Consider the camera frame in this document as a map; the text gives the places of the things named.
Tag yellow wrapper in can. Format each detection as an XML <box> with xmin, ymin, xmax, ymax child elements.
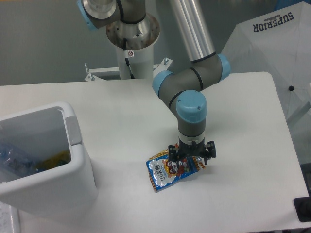
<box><xmin>35</xmin><ymin>150</ymin><xmax>71</xmax><ymax>172</ymax></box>

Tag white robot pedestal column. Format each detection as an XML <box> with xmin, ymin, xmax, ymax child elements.
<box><xmin>116</xmin><ymin>45</ymin><xmax>154</xmax><ymax>80</ymax></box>

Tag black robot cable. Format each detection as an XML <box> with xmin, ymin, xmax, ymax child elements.
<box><xmin>122</xmin><ymin>37</ymin><xmax>136</xmax><ymax>80</ymax></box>

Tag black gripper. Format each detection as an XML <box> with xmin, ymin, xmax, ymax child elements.
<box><xmin>168</xmin><ymin>136</ymin><xmax>216</xmax><ymax>165</ymax></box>

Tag white metal base frame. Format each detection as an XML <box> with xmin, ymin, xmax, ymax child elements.
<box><xmin>84</xmin><ymin>57</ymin><xmax>173</xmax><ymax>82</ymax></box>

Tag black device at edge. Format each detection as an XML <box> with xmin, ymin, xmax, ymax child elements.
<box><xmin>294</xmin><ymin>197</ymin><xmax>311</xmax><ymax>222</ymax></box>

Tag clear crushed plastic bottle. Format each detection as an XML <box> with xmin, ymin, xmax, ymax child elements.
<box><xmin>0</xmin><ymin>141</ymin><xmax>40</xmax><ymax>182</ymax></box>

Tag blue snack bag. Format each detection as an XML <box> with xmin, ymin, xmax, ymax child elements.
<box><xmin>146</xmin><ymin>150</ymin><xmax>206</xmax><ymax>192</ymax></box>

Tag white Superior umbrella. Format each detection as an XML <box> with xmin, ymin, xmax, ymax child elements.
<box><xmin>222</xmin><ymin>1</ymin><xmax>311</xmax><ymax>118</ymax></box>

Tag white trash can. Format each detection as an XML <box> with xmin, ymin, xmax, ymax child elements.
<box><xmin>0</xmin><ymin>101</ymin><xmax>98</xmax><ymax>216</ymax></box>

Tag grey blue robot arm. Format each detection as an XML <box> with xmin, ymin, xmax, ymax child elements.
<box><xmin>77</xmin><ymin>0</ymin><xmax>231</xmax><ymax>162</ymax></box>

